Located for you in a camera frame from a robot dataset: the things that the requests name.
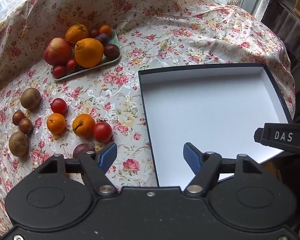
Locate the small brown fruit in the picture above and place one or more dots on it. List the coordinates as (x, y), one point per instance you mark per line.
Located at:
(18, 117)
(26, 126)

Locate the lace curtain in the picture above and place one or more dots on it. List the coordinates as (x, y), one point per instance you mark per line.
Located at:
(266, 0)

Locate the floral tablecloth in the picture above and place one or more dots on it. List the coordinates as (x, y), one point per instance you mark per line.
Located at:
(165, 30)

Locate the brown kiwi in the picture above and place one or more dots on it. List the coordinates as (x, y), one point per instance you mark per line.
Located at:
(18, 143)
(30, 98)

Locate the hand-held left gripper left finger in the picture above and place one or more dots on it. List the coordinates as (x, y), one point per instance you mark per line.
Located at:
(109, 153)

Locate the large orange with stem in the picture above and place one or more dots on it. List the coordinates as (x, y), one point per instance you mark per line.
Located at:
(88, 53)

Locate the white box with dark rim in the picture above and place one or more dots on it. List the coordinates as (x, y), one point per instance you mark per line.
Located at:
(202, 105)

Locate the red apple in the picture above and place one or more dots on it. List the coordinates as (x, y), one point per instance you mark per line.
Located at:
(56, 52)

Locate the cherry tomato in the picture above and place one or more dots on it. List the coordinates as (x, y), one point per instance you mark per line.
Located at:
(71, 65)
(59, 71)

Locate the dark red plum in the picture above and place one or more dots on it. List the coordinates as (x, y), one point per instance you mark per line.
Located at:
(111, 51)
(94, 33)

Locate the green tray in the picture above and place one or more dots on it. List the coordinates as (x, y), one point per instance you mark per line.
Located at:
(113, 37)

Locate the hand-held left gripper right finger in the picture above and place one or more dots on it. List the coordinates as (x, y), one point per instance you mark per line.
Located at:
(190, 155)

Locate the red tomato with calyx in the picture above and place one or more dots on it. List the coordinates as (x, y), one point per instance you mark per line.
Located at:
(102, 132)

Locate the mandarin with stem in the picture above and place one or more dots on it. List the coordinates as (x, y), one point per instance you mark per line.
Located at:
(83, 125)

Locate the small mandarin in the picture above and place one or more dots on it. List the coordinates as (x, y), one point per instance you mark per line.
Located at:
(105, 29)

